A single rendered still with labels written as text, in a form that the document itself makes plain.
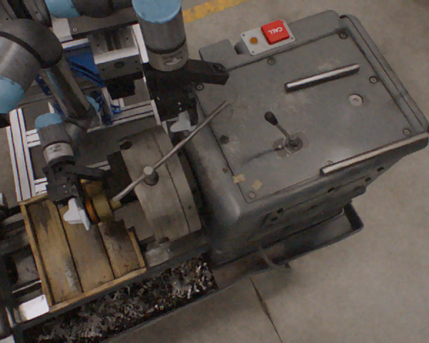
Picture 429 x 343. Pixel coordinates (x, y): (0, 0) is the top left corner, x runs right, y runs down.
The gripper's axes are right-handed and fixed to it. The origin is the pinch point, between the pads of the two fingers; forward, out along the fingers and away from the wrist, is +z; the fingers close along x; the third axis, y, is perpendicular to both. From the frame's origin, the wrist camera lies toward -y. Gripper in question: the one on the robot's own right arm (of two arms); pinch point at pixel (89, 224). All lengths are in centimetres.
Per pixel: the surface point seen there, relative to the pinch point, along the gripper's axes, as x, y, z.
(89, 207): 3.7, -1.8, -3.2
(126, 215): 2.3, -10.0, 2.2
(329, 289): -108, -85, 45
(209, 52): 17, -46, -27
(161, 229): 7.6, -17.3, 10.4
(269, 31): 19, -63, -27
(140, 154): 15.3, -19.1, -7.1
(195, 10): -108, -89, -148
